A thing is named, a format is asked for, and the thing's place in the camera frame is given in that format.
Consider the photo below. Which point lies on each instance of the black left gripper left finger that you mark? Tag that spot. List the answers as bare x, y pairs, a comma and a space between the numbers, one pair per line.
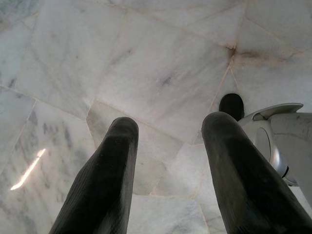
102, 180

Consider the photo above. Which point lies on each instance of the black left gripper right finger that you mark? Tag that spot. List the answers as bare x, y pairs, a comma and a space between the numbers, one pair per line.
243, 175

